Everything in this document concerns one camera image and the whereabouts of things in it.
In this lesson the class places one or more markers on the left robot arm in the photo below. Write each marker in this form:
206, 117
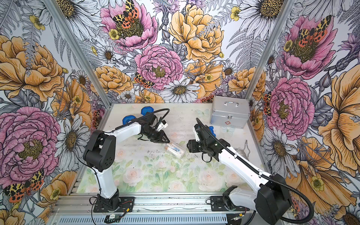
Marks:
99, 153

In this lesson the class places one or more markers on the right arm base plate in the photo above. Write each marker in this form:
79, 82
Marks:
221, 204

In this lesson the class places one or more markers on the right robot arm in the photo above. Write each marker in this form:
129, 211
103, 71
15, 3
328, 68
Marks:
269, 197

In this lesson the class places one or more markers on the clear plastic cup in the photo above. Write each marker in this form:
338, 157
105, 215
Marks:
176, 154

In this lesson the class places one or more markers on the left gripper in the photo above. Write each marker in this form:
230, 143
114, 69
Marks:
160, 137

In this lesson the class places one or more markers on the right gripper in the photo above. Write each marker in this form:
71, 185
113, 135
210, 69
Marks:
192, 144

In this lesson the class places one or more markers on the aluminium front rail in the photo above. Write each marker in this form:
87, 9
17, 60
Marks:
150, 209

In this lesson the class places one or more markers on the blue lid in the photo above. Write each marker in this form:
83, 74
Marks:
147, 109
128, 119
211, 128

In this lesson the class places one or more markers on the aluminium frame post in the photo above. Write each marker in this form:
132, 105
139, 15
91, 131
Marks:
68, 34
280, 23

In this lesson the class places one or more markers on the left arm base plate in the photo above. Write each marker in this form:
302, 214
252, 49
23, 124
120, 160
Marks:
117, 205

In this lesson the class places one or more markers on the left aluminium frame post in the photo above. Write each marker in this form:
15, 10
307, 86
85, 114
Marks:
68, 34

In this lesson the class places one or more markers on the silver metal case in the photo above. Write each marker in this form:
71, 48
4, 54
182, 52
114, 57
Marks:
230, 112

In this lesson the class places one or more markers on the right aluminium frame post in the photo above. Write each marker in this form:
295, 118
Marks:
280, 23

